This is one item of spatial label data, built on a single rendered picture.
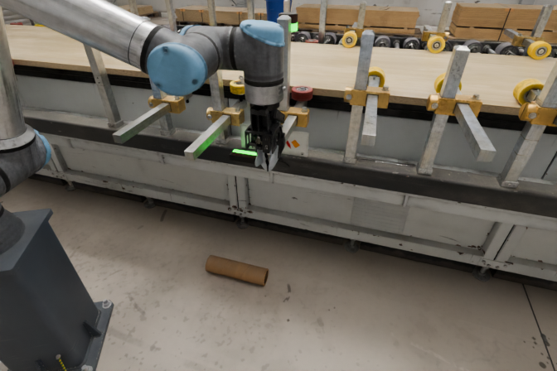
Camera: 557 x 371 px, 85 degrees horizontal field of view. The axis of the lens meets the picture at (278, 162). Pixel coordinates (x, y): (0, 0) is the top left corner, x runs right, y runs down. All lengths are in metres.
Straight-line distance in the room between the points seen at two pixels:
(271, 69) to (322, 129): 0.69
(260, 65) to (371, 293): 1.24
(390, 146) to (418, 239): 0.56
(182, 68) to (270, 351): 1.16
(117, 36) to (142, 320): 1.25
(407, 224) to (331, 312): 0.55
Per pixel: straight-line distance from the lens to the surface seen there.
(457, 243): 1.72
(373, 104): 0.93
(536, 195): 1.24
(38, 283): 1.27
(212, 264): 1.60
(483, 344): 1.67
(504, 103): 1.30
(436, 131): 1.07
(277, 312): 1.51
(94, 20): 0.64
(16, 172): 1.20
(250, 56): 0.67
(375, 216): 1.59
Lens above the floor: 1.30
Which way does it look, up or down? 33 degrees down
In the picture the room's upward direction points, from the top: straight up
